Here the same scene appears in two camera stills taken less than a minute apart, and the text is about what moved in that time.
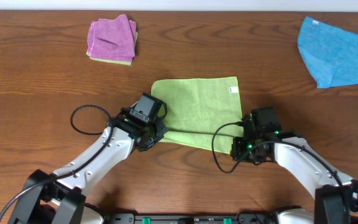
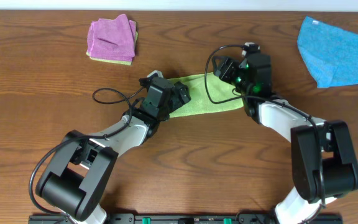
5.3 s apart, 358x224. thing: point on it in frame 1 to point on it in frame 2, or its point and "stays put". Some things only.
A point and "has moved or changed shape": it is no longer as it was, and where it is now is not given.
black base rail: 240,218 stays put
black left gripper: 151,143 to 179,101
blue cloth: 337,58 stays put
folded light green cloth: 111,61 stays put
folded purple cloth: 112,39 stays put
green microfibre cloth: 204,112 has moved or changed shape
